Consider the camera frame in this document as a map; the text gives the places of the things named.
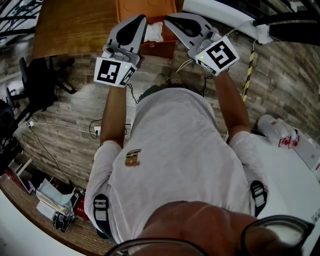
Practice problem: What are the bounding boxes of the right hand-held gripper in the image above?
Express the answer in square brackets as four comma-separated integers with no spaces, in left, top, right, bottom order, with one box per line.
[163,12,240,77]

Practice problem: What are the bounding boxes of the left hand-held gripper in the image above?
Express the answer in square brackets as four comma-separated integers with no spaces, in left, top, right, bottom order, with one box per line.
[93,14,148,88]

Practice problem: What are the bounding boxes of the white cloth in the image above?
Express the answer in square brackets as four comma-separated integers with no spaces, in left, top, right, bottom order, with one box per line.
[144,21,165,43]

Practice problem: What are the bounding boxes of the orange box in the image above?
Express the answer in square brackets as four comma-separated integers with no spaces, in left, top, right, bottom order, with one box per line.
[115,0,185,60]

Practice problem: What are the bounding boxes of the person's right forearm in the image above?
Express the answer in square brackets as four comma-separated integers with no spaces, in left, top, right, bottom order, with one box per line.
[213,69,252,138]

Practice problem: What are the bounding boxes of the person's left forearm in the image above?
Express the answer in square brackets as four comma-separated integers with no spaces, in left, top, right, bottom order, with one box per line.
[99,84,128,148]

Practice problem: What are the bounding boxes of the red fire extinguisher box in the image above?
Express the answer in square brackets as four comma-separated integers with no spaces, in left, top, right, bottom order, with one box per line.
[73,194,90,221]

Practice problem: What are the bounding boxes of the white desk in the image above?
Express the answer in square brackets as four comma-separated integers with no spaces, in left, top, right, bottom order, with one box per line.
[182,0,271,46]

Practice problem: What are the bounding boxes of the person's right shoe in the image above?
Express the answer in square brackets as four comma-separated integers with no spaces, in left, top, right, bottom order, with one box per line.
[169,71,183,85]

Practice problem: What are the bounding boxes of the person's shoe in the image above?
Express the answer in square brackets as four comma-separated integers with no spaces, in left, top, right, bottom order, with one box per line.
[169,71,183,85]
[154,73,169,86]

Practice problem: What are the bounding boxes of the brown wooden table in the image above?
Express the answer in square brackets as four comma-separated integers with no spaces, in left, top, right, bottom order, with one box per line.
[32,0,121,60]

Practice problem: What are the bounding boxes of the person's left shoe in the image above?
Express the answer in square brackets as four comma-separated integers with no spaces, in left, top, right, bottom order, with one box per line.
[154,73,169,86]

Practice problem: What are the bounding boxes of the person's dark trousers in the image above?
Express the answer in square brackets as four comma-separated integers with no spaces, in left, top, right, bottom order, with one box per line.
[138,83,203,101]

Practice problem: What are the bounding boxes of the yellow black striped tape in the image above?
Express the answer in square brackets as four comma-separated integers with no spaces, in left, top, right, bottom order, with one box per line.
[241,49,255,102]

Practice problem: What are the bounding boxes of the black office chair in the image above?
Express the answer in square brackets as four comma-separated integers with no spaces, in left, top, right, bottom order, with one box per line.
[18,56,77,111]

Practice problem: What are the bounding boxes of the black equipment stand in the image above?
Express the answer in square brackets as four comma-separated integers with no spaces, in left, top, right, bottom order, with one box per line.
[252,11,320,46]

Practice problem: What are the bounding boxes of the person's white t-shirt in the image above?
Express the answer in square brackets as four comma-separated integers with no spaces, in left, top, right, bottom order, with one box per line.
[83,87,270,245]

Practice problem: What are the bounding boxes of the clear plastic bag red print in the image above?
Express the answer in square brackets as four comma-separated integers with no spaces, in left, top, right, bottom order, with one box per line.
[257,114,301,150]

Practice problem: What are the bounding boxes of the white paper bag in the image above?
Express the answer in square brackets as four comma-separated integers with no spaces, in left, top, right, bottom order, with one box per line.
[36,177,76,221]

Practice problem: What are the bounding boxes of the white table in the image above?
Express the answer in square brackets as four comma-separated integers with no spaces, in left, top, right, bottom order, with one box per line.
[224,132,320,256]

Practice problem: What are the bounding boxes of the person's face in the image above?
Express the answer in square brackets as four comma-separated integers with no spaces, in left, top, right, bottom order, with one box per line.
[136,199,283,256]

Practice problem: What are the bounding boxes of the black mesh bag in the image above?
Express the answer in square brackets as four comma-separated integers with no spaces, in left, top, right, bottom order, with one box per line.
[52,211,77,233]

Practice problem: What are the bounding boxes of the black eyeglasses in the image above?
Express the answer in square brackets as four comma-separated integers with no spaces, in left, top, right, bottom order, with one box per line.
[104,214,316,256]

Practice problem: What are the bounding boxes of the long white floor cable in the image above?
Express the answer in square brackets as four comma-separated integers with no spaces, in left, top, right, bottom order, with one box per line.
[33,121,96,132]

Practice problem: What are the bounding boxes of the long black floor cable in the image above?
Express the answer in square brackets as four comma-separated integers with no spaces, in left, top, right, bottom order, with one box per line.
[29,127,73,186]

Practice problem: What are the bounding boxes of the left grey harness strap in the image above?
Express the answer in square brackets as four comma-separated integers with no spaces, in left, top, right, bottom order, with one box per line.
[93,193,113,241]

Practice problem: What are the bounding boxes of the grey harness strap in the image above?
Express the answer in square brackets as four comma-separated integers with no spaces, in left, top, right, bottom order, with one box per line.
[249,179,268,217]
[93,193,113,241]

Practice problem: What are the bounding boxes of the right grey harness strap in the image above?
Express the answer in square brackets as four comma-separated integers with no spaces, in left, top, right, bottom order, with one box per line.
[249,179,268,217]

